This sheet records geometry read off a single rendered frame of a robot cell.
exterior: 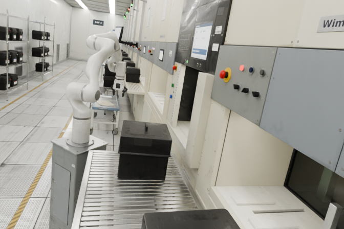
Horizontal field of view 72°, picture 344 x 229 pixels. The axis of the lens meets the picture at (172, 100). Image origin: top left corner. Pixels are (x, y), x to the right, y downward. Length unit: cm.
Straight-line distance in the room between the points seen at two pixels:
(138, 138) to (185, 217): 62
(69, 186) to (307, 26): 163
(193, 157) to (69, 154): 84
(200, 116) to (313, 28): 71
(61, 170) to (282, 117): 149
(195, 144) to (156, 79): 222
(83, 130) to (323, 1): 150
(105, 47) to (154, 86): 179
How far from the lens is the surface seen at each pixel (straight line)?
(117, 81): 223
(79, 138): 177
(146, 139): 131
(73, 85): 172
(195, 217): 81
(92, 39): 185
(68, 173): 179
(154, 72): 342
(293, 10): 88
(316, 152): 71
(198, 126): 129
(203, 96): 125
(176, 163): 165
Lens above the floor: 150
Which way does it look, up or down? 12 degrees down
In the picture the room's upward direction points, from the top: 9 degrees clockwise
